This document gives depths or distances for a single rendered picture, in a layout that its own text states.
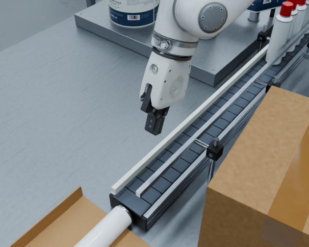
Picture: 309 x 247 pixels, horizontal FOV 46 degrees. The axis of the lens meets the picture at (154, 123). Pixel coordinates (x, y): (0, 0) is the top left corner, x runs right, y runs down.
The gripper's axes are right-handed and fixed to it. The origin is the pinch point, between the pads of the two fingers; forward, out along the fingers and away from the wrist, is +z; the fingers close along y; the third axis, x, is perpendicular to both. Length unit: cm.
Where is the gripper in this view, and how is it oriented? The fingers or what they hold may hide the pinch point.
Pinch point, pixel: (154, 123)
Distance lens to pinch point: 74.3
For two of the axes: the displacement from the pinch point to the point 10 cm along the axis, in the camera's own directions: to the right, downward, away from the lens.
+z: -2.1, 8.7, 4.5
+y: 5.9, -2.5, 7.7
